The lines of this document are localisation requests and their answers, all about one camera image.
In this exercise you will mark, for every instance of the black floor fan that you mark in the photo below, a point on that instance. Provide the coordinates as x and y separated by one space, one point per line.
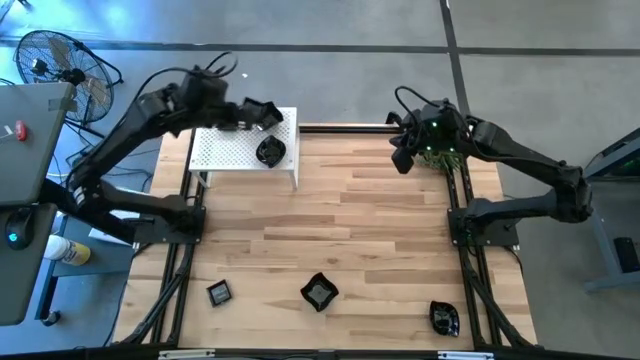
72 76

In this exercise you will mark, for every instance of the white table edge bracket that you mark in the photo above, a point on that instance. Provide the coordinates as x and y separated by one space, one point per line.
465 355
185 354

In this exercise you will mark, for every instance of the white bottle yellow label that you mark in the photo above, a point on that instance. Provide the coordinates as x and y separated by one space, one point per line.
70 252

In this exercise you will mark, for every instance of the green artificial potted plant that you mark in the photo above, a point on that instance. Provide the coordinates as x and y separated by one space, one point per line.
442 161

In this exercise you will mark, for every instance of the grey desk foot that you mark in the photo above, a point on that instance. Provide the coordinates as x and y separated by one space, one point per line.
90 267

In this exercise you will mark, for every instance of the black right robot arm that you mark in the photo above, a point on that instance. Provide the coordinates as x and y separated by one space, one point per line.
525 156

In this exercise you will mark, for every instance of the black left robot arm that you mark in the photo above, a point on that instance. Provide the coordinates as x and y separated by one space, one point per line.
125 135

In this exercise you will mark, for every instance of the small red object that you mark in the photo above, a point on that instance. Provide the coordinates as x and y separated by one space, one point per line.
21 130

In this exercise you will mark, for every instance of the white perforated metal shelf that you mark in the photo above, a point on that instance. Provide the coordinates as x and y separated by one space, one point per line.
230 150

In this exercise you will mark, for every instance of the black box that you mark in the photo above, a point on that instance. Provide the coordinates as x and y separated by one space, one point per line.
627 255

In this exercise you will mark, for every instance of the black computer mouse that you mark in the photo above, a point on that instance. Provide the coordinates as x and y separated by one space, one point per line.
19 230

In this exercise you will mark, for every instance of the black cup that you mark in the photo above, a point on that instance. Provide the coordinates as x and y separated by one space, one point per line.
219 292

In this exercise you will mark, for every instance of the grey tape piece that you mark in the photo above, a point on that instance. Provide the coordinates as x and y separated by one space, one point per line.
61 103

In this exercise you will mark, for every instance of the black aluminium frame rail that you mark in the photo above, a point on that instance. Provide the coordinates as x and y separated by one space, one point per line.
350 129
280 357

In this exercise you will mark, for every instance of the dark grey desk top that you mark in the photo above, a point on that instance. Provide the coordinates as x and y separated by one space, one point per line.
25 305

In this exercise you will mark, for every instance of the grey metal cart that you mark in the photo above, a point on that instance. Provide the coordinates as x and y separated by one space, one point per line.
601 235

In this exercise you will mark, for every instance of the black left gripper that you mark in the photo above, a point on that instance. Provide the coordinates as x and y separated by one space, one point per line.
227 114

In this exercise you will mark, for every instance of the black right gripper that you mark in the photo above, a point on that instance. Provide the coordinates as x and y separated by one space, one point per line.
417 130

